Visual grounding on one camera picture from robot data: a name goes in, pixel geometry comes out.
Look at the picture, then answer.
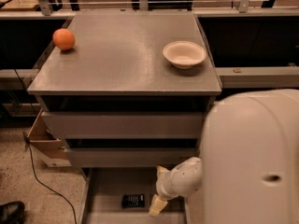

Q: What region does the grey open bottom drawer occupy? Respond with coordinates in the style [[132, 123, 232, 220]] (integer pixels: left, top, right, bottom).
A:
[[78, 168, 190, 224]]

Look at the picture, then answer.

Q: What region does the black shoe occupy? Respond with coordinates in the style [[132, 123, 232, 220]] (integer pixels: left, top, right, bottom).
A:
[[0, 201, 25, 224]]

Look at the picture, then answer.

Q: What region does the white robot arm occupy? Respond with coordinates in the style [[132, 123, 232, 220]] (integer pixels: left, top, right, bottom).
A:
[[149, 89, 299, 224]]

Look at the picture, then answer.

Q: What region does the white paper bowl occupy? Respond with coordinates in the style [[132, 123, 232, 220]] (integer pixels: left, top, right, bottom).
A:
[[163, 41, 206, 69]]

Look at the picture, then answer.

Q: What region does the brown cardboard box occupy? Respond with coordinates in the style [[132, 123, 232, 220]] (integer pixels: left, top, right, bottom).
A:
[[28, 110, 70, 167]]

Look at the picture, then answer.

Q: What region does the dark blue rxbar wrapper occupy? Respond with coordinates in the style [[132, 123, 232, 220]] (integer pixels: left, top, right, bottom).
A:
[[121, 194, 145, 208]]

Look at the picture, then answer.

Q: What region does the grey middle drawer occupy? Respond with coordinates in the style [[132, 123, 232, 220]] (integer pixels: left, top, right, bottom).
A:
[[64, 147, 198, 168]]

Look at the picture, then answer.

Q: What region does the grey drawer cabinet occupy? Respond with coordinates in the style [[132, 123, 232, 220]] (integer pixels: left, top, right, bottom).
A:
[[27, 10, 222, 224]]

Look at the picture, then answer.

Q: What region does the orange fruit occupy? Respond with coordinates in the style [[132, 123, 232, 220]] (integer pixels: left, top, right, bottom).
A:
[[52, 29, 76, 50]]

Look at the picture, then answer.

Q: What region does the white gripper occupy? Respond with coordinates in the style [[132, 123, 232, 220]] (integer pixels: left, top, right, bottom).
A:
[[149, 165, 178, 217]]

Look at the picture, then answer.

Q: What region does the black floor cable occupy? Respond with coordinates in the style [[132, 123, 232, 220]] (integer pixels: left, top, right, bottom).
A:
[[21, 132, 78, 224]]

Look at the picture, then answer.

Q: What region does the grey top drawer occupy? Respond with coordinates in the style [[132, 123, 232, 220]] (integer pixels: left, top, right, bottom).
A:
[[42, 112, 203, 139]]

